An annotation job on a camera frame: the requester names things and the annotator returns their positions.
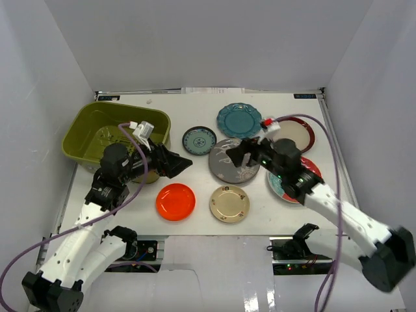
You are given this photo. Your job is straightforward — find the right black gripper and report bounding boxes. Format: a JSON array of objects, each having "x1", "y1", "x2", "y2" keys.
[{"x1": 226, "y1": 132, "x2": 286, "y2": 181}]

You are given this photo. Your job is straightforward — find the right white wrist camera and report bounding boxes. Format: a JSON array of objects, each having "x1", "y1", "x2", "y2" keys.
[{"x1": 257, "y1": 118, "x2": 281, "y2": 144}]

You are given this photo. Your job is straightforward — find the orange plate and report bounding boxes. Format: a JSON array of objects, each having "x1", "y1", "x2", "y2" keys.
[{"x1": 155, "y1": 183, "x2": 196, "y2": 222}]

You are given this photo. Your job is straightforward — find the right blue table label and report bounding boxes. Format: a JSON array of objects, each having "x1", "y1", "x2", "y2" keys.
[{"x1": 293, "y1": 94, "x2": 317, "y2": 99}]

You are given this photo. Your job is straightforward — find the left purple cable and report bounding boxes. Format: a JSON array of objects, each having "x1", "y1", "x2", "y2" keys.
[{"x1": 0, "y1": 122, "x2": 150, "y2": 312}]

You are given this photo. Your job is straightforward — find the cream floral plate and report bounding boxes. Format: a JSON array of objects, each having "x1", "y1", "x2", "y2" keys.
[{"x1": 209, "y1": 185, "x2": 250, "y2": 224}]

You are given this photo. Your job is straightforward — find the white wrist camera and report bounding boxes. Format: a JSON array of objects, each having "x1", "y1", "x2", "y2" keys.
[
  {"x1": 257, "y1": 118, "x2": 281, "y2": 144},
  {"x1": 129, "y1": 121, "x2": 154, "y2": 150}
]

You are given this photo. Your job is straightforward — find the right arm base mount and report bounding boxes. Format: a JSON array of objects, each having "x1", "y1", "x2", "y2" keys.
[{"x1": 266, "y1": 237, "x2": 332, "y2": 276}]

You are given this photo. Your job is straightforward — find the left blue table label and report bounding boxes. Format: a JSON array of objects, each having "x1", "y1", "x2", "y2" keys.
[{"x1": 97, "y1": 95, "x2": 120, "y2": 101}]

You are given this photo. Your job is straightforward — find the red rimmed cream plate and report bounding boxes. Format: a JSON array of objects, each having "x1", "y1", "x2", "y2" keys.
[{"x1": 272, "y1": 117, "x2": 315, "y2": 153}]

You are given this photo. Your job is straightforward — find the grey reindeer plate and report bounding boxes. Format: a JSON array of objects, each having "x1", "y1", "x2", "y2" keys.
[{"x1": 209, "y1": 138, "x2": 260, "y2": 184}]

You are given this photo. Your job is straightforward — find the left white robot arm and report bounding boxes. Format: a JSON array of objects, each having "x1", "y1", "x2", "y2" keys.
[{"x1": 22, "y1": 143, "x2": 192, "y2": 311}]

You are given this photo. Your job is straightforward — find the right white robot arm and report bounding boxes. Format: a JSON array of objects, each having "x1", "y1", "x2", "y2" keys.
[{"x1": 226, "y1": 138, "x2": 415, "y2": 293}]

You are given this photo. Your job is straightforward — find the purple cable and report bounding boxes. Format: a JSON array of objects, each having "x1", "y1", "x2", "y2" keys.
[
  {"x1": 0, "y1": 122, "x2": 150, "y2": 312},
  {"x1": 274, "y1": 113, "x2": 342, "y2": 312}
]

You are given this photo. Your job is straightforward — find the teal and red floral plate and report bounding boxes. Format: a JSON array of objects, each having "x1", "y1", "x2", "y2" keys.
[{"x1": 266, "y1": 157, "x2": 322, "y2": 205}]

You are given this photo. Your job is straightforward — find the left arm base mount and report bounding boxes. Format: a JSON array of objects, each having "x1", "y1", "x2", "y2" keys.
[{"x1": 106, "y1": 240, "x2": 160, "y2": 273}]

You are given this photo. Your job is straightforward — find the olive green plastic bin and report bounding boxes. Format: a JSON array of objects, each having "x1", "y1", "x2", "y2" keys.
[{"x1": 62, "y1": 101, "x2": 171, "y2": 174}]

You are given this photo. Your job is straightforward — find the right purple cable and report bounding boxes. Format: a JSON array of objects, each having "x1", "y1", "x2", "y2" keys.
[{"x1": 274, "y1": 113, "x2": 342, "y2": 312}]

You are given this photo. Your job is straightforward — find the teal scalloped plate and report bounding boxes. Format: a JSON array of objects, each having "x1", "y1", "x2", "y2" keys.
[{"x1": 216, "y1": 103, "x2": 263, "y2": 138}]

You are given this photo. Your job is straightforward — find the blue table label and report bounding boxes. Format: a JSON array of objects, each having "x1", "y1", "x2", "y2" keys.
[
  {"x1": 97, "y1": 95, "x2": 120, "y2": 101},
  {"x1": 293, "y1": 94, "x2": 317, "y2": 99}
]

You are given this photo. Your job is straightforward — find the small blue patterned dish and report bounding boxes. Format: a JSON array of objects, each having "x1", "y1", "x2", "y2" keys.
[{"x1": 182, "y1": 126, "x2": 217, "y2": 156}]

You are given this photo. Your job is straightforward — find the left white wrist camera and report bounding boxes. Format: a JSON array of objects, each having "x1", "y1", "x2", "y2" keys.
[{"x1": 129, "y1": 121, "x2": 154, "y2": 150}]

